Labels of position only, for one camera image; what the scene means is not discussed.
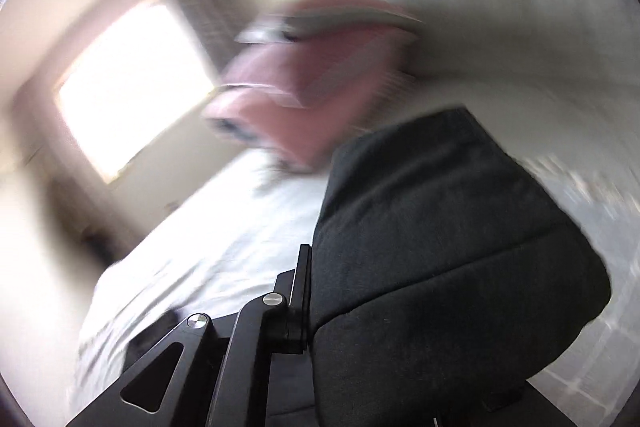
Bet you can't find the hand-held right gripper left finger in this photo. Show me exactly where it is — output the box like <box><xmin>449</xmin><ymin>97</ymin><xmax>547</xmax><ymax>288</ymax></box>
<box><xmin>65</xmin><ymin>244</ymin><xmax>313</xmax><ymax>427</ymax></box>

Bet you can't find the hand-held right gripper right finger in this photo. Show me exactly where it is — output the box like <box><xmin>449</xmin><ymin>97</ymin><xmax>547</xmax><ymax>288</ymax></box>
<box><xmin>492</xmin><ymin>382</ymin><xmax>568</xmax><ymax>427</ymax></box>

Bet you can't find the black garment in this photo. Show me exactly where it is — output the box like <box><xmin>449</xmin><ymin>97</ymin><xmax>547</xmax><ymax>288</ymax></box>
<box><xmin>270</xmin><ymin>106</ymin><xmax>613</xmax><ymax>427</ymax></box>

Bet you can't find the white quilted bedspread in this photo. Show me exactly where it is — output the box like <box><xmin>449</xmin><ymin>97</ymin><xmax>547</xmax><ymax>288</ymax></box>
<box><xmin>70</xmin><ymin>147</ymin><xmax>640</xmax><ymax>427</ymax></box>

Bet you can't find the pink cloth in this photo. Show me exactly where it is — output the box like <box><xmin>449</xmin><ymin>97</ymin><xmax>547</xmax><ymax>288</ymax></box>
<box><xmin>204</xmin><ymin>0</ymin><xmax>427</xmax><ymax>174</ymax></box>

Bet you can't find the bright window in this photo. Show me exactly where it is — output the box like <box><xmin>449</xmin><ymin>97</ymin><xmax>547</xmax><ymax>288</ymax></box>
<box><xmin>56</xmin><ymin>0</ymin><xmax>217</xmax><ymax>184</ymax></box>

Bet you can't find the grey curtain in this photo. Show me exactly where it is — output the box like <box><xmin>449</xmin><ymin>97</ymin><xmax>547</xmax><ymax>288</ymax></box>
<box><xmin>147</xmin><ymin>0</ymin><xmax>243</xmax><ymax>82</ymax></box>

